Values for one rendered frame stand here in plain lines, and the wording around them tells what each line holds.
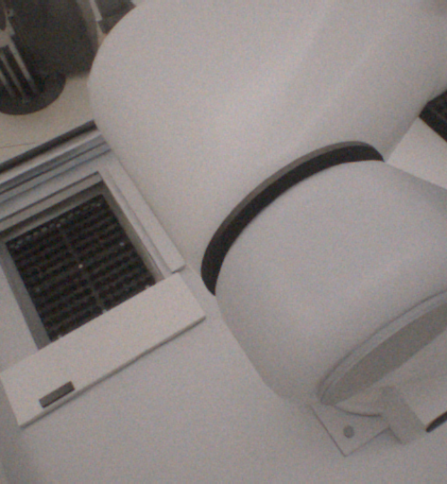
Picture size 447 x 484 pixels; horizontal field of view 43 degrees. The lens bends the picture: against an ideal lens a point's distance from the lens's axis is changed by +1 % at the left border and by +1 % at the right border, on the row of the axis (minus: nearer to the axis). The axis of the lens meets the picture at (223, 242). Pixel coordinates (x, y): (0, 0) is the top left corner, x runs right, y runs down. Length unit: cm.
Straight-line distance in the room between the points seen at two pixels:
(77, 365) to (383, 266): 64
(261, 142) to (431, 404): 46
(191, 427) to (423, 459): 28
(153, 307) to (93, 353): 10
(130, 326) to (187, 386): 11
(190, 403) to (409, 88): 57
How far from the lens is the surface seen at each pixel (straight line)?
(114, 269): 90
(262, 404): 75
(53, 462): 78
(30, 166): 95
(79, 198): 108
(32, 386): 80
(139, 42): 27
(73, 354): 80
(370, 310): 19
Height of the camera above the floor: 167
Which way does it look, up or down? 60 degrees down
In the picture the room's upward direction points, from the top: 9 degrees counter-clockwise
